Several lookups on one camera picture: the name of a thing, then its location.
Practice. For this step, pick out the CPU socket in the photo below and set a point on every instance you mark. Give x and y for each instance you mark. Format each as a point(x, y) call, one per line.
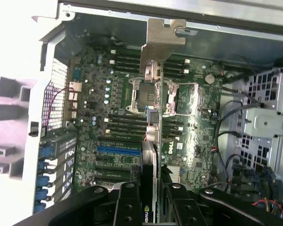
point(141, 91)

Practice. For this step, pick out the metal socket cover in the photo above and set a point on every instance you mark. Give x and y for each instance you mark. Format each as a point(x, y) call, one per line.
point(172, 94)

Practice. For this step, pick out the open dark grey PC case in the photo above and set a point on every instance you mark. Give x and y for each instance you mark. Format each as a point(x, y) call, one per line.
point(202, 40)

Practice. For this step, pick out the blue card retention latch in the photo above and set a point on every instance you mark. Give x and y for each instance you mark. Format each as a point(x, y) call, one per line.
point(39, 209)
point(43, 165)
point(43, 181)
point(42, 196)
point(44, 151)

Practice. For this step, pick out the black case lock tab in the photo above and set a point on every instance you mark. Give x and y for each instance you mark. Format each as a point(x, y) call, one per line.
point(34, 129)

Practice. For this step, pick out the grey parts rack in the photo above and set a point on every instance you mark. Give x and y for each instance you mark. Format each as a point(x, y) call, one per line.
point(11, 110)

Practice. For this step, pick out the blue expansion slot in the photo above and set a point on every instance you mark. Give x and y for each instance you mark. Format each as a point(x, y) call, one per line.
point(118, 150)

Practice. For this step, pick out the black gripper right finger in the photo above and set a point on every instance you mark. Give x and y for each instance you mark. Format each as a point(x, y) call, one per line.
point(186, 209)

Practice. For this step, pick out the silver perforated drive cage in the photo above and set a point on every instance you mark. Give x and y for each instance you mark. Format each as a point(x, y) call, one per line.
point(266, 122)

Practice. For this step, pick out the silver coin battery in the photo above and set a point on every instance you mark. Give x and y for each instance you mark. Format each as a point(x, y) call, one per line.
point(210, 78)

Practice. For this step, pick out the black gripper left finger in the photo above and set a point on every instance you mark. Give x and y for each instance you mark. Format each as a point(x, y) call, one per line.
point(129, 207)

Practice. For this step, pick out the silver rear port block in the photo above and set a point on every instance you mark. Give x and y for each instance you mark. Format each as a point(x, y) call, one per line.
point(75, 87)

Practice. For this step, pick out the green motherboard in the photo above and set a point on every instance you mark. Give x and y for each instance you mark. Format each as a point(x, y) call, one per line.
point(195, 131)

